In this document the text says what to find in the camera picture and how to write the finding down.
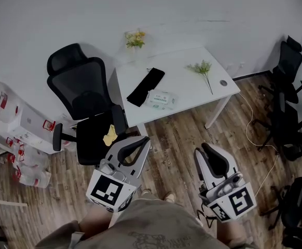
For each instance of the person's right forearm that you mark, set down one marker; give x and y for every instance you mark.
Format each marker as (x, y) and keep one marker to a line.
(230, 232)

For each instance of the white alcohol wipes pack lid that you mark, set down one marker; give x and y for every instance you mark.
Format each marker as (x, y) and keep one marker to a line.
(161, 98)

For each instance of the person's right shoe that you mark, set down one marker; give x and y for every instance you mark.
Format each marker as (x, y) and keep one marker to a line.
(170, 196)

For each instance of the white wet wipe pack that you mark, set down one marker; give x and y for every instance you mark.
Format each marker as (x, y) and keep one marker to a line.
(151, 104)

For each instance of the white cardboard box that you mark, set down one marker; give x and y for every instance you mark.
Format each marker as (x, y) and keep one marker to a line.
(34, 121)

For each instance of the yellow cloth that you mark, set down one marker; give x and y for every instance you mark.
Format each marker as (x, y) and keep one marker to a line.
(110, 137)

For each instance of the black fabric pouch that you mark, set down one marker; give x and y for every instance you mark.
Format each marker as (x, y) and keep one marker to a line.
(145, 87)

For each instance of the large black mesh office chair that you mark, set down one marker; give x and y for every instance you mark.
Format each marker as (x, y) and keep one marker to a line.
(75, 87)

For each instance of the person's left shoe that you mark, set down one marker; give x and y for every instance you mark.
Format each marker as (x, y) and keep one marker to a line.
(145, 192)

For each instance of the white table leg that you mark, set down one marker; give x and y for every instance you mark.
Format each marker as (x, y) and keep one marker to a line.
(142, 131)
(217, 111)

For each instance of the person's shoe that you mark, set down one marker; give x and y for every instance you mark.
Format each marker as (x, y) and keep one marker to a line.
(145, 192)
(170, 196)

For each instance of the yellow green flower bouquet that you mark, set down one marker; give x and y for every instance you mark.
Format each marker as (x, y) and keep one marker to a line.
(135, 39)

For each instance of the green artificial flower sprig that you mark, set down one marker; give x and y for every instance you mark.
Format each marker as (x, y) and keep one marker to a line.
(201, 68)

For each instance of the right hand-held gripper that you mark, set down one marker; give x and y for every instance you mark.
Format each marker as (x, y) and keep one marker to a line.
(240, 201)

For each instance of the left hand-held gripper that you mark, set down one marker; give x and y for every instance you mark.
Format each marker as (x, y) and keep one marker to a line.
(107, 188)

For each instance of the person's left forearm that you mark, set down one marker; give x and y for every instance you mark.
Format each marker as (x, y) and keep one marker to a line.
(94, 222)

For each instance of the person's olive shirt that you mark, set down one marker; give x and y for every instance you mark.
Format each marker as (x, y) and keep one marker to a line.
(153, 224)

